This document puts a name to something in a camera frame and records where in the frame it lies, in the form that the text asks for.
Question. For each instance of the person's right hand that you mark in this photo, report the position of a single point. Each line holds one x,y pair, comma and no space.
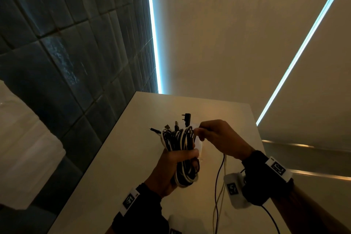
225,137

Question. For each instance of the person's left hand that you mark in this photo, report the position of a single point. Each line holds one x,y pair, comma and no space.
161,179

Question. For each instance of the black left wristband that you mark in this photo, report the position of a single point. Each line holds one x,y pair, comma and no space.
145,214

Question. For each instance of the black wristband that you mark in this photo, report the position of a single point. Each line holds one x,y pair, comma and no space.
260,184
145,214

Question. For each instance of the white table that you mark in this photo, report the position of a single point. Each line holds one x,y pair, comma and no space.
109,181

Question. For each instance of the black right wristband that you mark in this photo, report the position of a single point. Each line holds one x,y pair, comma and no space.
260,184

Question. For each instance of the metal trim strip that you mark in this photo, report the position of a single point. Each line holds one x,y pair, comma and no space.
320,174
288,144

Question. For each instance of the blue LED light strip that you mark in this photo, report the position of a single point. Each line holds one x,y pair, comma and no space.
154,36
301,50

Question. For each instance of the white cushion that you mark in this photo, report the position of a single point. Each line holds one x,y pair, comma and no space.
27,154

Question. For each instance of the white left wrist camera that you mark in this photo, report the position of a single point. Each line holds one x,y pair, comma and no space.
181,224

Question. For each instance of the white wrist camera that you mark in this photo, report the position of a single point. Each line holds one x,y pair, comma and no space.
235,201
181,224

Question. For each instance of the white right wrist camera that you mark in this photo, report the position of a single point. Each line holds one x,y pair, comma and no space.
235,201

